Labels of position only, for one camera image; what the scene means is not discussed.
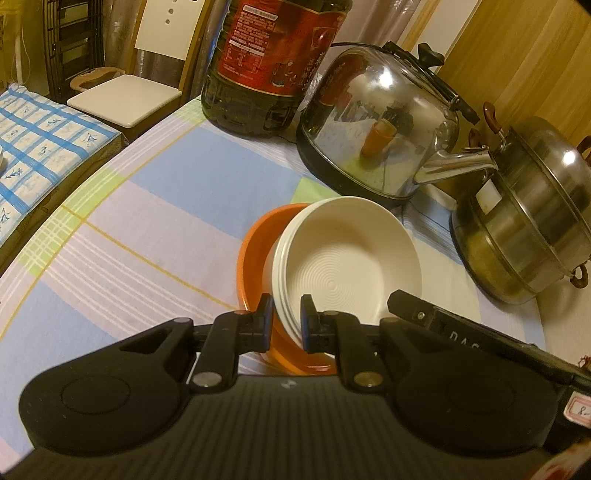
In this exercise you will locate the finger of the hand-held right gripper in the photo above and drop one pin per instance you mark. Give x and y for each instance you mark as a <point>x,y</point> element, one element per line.
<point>411,307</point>

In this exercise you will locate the white wooden chair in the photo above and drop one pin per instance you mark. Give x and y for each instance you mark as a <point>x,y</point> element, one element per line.
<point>134,92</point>

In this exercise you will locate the white plastic bowl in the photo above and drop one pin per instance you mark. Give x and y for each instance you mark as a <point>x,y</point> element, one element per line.
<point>341,258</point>

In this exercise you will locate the stainless steel steamer pot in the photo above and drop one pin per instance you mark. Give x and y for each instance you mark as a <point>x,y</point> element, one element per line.
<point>531,221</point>

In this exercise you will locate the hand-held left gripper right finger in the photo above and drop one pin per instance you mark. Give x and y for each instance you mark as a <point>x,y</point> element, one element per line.
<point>307,323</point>

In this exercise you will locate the pastel plaid tablecloth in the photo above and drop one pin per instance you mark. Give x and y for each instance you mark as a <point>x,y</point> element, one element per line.
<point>138,240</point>

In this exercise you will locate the dark metal rack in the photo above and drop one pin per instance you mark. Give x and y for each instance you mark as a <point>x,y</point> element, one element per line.
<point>76,41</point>

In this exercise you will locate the brown wooden stool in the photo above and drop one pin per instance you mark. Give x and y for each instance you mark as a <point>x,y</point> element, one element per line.
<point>94,76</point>

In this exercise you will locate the wooden door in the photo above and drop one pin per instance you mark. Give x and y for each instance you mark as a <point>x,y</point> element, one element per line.
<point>521,55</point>

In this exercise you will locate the stainless steel kettle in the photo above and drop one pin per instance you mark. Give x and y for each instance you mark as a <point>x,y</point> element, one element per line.
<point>369,106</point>

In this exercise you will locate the cooking oil bottle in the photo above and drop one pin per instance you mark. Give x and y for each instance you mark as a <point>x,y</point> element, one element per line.
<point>272,60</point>

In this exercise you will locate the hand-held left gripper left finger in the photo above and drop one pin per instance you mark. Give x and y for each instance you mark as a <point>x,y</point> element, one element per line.
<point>268,318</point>

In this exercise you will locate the orange plastic bowl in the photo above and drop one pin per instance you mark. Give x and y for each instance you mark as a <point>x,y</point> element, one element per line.
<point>254,258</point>

